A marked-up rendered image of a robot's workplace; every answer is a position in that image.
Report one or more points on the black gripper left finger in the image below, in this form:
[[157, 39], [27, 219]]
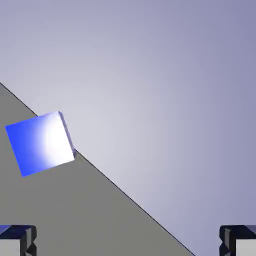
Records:
[[18, 239]]

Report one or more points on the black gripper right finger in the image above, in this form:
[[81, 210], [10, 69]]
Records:
[[238, 239]]

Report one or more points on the small blue cube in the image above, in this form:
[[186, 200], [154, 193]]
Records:
[[40, 144]]

